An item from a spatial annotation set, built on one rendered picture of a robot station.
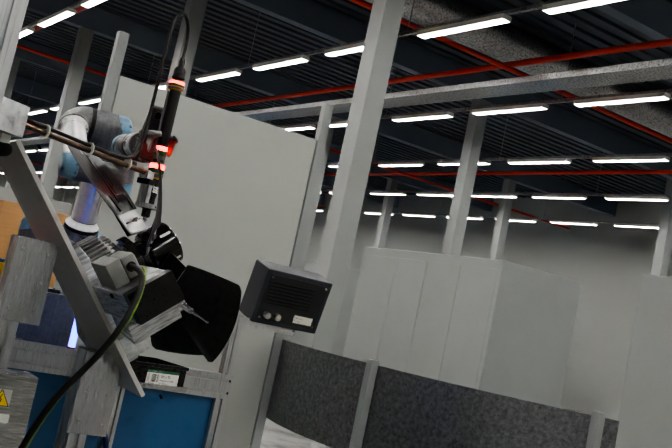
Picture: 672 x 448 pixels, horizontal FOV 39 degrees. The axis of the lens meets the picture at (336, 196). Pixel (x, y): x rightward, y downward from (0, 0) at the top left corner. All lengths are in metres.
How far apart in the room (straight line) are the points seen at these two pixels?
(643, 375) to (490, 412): 4.79
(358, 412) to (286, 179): 1.33
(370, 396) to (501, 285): 8.11
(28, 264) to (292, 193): 2.71
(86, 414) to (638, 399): 6.75
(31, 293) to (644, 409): 6.89
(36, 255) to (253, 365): 2.65
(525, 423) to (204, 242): 1.77
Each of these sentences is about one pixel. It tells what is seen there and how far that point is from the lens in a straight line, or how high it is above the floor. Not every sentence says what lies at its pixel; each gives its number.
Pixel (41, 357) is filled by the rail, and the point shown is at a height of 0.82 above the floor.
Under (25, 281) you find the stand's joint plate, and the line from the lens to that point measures 2.38.
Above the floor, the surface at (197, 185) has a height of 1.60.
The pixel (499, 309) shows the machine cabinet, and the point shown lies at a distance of 12.25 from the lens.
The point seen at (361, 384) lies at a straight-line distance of 4.28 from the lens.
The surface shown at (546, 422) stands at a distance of 4.00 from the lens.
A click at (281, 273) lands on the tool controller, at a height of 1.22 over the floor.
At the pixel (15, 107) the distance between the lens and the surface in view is 2.17.
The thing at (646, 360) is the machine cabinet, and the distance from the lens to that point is 8.72.
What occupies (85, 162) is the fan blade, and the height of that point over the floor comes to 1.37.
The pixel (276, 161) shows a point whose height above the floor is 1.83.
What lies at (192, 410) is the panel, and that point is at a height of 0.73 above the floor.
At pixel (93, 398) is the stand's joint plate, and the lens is 2.47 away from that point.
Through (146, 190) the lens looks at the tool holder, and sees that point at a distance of 2.63.
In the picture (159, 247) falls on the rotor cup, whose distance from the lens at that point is 2.52.
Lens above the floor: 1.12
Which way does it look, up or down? 7 degrees up
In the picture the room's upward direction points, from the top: 12 degrees clockwise
